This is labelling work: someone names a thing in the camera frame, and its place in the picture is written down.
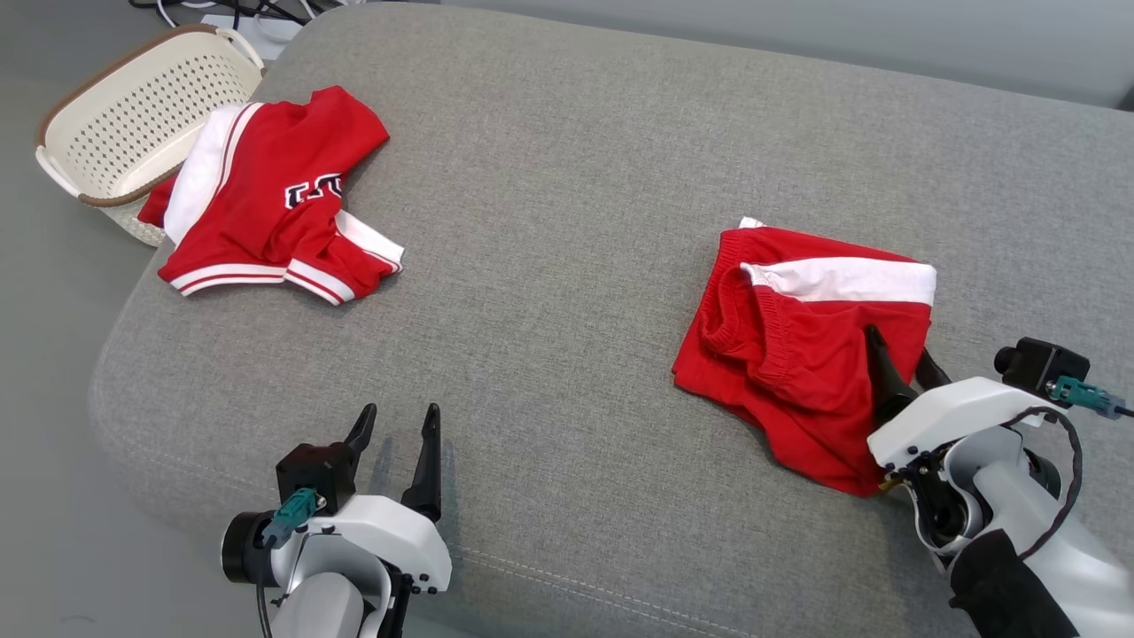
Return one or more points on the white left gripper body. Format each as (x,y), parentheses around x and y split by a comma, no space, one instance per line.
(399,540)

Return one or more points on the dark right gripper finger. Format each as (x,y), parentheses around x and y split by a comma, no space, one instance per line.
(886,385)
(930,377)

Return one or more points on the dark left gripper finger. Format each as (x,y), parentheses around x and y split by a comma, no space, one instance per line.
(427,478)
(361,443)

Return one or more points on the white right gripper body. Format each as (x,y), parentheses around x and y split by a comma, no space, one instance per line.
(957,412)

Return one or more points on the red shorts white stripe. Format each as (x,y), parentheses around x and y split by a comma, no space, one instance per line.
(797,372)

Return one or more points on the red basketball jersey white trim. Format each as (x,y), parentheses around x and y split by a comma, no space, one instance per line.
(266,221)

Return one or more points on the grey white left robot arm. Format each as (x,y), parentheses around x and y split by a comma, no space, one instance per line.
(328,607)

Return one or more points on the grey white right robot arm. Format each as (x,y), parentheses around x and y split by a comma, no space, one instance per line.
(1054,549)

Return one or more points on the grey fabric sofa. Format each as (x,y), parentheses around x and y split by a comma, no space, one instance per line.
(549,310)

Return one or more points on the cream perforated laundry basket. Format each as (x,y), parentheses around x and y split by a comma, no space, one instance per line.
(133,124)

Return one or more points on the white power strip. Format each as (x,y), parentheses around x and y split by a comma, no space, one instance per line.
(252,35)

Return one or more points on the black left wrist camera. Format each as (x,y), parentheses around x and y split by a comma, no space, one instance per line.
(310,474)

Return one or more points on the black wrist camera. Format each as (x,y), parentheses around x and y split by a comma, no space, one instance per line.
(1041,368)
(310,474)

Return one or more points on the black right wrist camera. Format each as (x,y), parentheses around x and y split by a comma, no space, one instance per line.
(1041,368)

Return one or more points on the teal left camera connector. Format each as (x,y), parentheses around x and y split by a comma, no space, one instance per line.
(291,518)

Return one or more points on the teal camera connector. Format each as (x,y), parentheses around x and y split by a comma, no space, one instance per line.
(1085,396)
(291,518)

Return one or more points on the teal right camera connector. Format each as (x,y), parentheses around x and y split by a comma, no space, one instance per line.
(1085,396)

